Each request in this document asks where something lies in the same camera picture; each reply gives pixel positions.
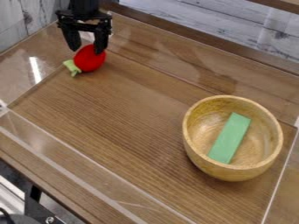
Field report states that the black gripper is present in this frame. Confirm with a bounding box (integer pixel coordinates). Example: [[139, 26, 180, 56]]
[[57, 0, 113, 54]]

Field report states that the red plush fruit green stem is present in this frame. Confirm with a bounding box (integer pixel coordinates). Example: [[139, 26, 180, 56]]
[[63, 44, 107, 77]]

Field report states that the green rectangular block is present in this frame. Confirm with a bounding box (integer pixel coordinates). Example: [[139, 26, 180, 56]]
[[209, 113, 252, 164]]

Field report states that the wooden bowl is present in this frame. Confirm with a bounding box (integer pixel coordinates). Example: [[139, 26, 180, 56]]
[[182, 95, 285, 182]]

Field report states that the clear acrylic corner bracket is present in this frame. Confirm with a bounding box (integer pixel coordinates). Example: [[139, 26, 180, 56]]
[[79, 31, 95, 43]]

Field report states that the clear acrylic tray wall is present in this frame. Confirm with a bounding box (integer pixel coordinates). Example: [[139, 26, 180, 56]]
[[0, 102, 197, 224]]

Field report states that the black metal table frame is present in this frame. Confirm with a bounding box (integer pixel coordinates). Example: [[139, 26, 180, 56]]
[[0, 185, 66, 224]]

